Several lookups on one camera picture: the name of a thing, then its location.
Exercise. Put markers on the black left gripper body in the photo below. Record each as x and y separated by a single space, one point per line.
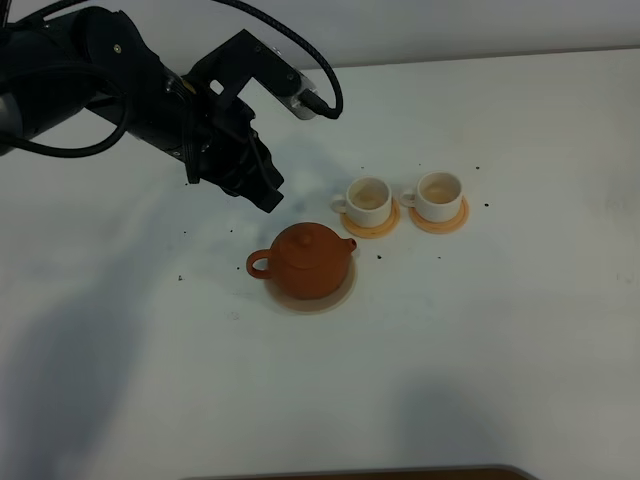
221 146

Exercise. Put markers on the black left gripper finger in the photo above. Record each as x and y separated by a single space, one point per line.
263 191

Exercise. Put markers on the brown clay teapot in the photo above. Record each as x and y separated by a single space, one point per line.
306 261

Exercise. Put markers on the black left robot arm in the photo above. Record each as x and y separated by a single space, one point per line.
55 65

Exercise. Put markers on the left white teacup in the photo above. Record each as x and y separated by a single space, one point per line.
367 201

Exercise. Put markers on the white teacup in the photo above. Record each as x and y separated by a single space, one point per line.
436 197
367 201

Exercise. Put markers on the left orange wooden coaster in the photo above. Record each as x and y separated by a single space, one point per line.
376 232

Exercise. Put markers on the orange wooden coaster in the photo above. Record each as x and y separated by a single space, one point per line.
376 232
450 226

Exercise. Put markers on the large beige round coaster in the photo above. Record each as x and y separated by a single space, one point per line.
314 306

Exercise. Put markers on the right white teacup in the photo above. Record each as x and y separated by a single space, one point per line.
436 197

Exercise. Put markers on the right orange wooden coaster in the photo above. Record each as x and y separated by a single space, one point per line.
450 226

